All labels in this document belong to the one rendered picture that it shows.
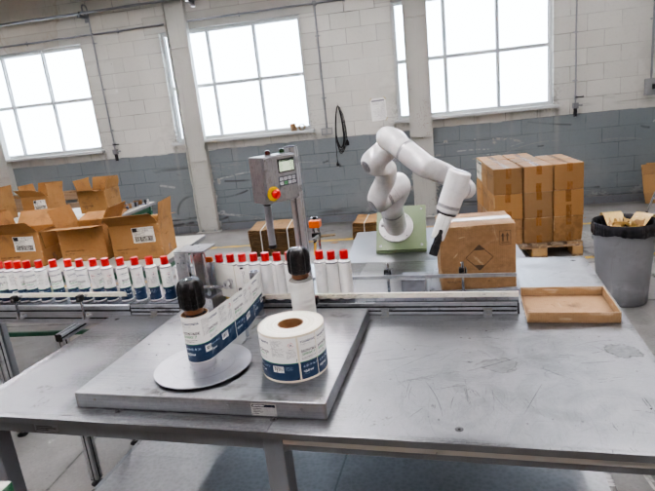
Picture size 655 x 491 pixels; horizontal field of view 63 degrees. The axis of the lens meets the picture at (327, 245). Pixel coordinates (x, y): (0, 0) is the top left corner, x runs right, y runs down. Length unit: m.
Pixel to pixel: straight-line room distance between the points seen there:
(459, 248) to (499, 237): 0.16
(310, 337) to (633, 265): 3.15
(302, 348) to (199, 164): 6.68
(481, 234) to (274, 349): 1.04
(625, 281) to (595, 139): 3.79
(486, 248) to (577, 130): 5.68
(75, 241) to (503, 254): 2.88
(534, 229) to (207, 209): 4.72
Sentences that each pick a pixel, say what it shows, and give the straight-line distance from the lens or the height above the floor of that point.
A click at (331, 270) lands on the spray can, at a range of 2.14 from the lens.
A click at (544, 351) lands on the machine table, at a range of 1.85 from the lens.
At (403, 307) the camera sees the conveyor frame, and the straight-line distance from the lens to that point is 2.12.
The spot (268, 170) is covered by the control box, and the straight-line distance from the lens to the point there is 2.16.
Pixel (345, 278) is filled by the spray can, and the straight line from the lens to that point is 2.14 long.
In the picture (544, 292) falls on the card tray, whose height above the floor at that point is 0.85.
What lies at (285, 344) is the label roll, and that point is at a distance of 1.56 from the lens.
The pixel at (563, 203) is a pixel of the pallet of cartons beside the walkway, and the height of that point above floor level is 0.52.
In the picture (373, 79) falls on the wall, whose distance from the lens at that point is 7.54.
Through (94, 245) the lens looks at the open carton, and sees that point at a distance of 4.00.
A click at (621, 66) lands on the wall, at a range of 7.97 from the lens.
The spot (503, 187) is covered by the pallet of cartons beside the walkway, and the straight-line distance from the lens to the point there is 5.40.
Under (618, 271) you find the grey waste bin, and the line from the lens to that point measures 4.38.
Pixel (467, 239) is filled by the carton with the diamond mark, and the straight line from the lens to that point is 2.24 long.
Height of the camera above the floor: 1.65
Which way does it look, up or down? 15 degrees down
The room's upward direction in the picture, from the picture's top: 6 degrees counter-clockwise
